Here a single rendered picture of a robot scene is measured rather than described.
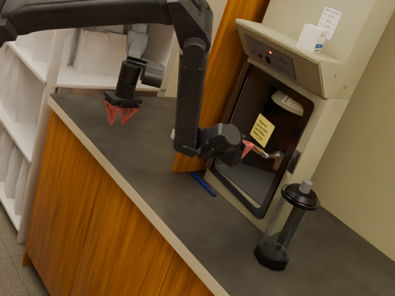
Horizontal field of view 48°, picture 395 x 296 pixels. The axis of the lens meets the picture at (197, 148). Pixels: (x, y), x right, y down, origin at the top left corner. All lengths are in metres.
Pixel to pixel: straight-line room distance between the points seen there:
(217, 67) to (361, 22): 0.46
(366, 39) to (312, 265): 0.66
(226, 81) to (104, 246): 0.73
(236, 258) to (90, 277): 0.71
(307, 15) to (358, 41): 0.17
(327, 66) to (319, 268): 0.60
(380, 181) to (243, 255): 0.61
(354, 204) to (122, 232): 0.84
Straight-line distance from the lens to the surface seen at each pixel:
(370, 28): 1.26
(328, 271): 1.42
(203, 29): 0.79
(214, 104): 1.50
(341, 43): 1.25
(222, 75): 1.47
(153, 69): 1.34
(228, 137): 1.10
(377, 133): 1.67
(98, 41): 2.26
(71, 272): 1.94
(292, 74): 1.27
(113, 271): 1.64
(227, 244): 1.31
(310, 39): 1.21
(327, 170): 1.77
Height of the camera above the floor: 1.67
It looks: 24 degrees down
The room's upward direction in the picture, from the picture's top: 20 degrees clockwise
